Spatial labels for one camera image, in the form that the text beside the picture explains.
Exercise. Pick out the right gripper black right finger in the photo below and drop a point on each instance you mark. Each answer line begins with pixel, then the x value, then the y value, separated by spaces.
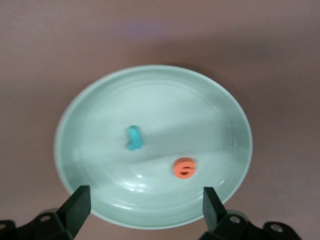
pixel 215 215

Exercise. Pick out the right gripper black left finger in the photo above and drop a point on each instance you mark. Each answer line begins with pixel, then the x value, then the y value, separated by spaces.
pixel 75 210

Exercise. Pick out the orange foam letter e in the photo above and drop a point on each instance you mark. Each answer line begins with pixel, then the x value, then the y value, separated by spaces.
pixel 178 168

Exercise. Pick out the teal foam letter r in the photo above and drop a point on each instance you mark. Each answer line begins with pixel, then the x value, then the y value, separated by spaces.
pixel 135 141

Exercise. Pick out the pale green plate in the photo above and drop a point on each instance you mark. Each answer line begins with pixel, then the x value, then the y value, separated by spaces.
pixel 155 105

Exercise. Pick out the brown table cover mat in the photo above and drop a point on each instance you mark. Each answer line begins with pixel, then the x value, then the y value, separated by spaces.
pixel 150 30

